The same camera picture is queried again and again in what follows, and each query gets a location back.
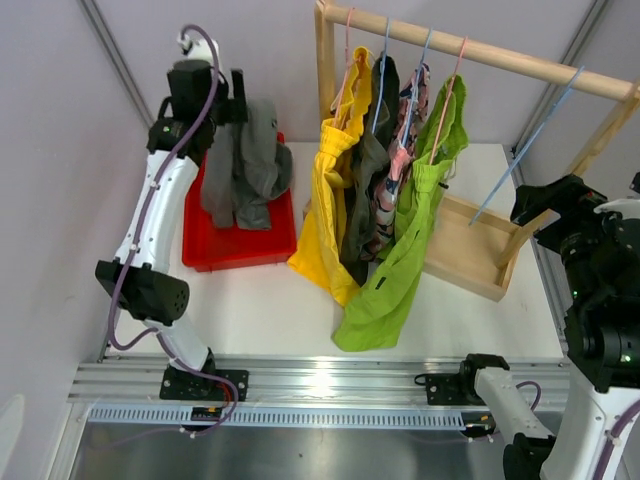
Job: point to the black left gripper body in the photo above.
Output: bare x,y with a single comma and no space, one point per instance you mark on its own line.
221,110

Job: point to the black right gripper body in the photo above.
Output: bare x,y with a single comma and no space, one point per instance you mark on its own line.
578,219

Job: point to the grey shorts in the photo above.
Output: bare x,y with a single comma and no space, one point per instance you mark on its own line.
246,168

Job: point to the blue hanger of grey shorts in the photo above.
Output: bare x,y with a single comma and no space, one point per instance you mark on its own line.
566,92

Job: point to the pink hanger of green shorts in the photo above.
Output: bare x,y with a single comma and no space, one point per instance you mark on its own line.
447,99

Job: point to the lime green shorts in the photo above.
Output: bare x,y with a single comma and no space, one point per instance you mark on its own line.
374,318

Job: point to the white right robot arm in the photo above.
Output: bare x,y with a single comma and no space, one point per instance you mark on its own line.
602,335

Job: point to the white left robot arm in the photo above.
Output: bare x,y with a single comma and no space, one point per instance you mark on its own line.
145,298

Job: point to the pink hanger of yellow shorts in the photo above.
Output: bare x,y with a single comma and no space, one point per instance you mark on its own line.
348,60

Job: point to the dark olive shorts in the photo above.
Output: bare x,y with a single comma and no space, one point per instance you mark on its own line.
369,163

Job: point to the blue hanger of patterned shorts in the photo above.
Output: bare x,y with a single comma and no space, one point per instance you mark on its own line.
415,87

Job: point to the blue hanger of olive shorts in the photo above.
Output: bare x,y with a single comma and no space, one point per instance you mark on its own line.
382,69

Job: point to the pink patterned shorts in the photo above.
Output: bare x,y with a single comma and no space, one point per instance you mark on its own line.
387,190

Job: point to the yellow shorts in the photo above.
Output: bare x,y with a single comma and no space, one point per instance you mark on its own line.
317,257

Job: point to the wooden clothes rack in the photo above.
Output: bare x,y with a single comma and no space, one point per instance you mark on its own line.
471,248

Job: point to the red plastic tray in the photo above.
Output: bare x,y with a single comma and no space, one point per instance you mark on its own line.
206,248

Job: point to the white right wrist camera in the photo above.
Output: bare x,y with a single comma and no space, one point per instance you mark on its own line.
629,207

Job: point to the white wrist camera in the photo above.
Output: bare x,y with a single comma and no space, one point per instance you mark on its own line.
629,207
198,49

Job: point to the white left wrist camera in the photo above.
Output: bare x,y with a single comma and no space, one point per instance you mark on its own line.
198,49

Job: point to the grey aluminium frame post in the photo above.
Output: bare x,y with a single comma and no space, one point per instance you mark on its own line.
107,40

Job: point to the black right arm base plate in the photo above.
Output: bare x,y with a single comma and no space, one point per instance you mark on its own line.
445,389

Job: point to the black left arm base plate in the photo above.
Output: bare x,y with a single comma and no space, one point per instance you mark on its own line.
180,385

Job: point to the aluminium mounting rail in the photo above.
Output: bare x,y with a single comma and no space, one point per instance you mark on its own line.
296,382

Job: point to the grey slotted cable duct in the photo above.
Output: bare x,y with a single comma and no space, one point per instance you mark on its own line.
282,417

